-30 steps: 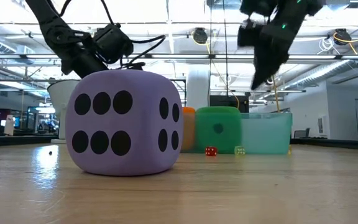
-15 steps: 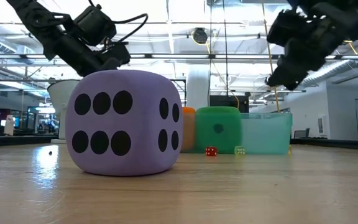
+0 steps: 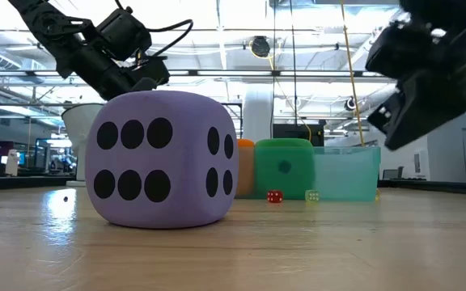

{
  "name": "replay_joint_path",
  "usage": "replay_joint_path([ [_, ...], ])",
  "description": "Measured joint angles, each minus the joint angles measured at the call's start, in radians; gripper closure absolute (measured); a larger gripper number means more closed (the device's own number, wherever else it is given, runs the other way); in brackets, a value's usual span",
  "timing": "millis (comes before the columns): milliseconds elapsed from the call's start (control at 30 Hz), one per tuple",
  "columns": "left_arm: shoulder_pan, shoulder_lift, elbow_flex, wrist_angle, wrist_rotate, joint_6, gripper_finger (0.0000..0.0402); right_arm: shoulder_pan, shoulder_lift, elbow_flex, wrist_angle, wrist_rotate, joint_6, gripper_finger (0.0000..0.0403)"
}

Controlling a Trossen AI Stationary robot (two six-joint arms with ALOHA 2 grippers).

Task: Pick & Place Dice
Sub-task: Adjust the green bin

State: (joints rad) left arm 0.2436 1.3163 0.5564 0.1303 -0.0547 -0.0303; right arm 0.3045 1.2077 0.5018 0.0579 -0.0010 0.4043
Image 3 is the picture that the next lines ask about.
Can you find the small red die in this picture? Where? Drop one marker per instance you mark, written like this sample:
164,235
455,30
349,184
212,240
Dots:
275,196

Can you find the teal translucent plastic bin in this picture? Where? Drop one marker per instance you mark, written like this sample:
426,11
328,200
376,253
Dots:
346,174

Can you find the green foam die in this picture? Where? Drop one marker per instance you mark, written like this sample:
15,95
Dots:
283,165

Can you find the black round ceiling device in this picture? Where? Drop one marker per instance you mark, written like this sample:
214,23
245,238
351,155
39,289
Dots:
350,104

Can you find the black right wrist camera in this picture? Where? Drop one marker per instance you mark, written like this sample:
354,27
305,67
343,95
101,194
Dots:
403,50

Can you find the orange foam die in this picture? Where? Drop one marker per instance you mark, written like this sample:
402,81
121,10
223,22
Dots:
246,169

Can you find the black wall screen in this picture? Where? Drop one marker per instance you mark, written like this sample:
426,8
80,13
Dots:
297,131

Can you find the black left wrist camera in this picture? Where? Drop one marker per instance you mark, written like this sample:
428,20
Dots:
124,34

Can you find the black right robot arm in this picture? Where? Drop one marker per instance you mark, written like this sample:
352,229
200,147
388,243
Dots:
459,40

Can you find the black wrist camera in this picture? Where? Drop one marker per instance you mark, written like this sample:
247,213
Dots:
124,34
403,50

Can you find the small green translucent die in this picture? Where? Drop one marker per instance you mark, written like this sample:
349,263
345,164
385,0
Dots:
312,196

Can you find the purple foam die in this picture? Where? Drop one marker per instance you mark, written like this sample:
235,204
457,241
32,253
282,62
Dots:
160,161

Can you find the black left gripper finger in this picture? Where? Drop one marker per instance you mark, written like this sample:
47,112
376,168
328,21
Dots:
144,84

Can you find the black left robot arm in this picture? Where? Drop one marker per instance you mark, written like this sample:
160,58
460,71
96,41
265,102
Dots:
51,32

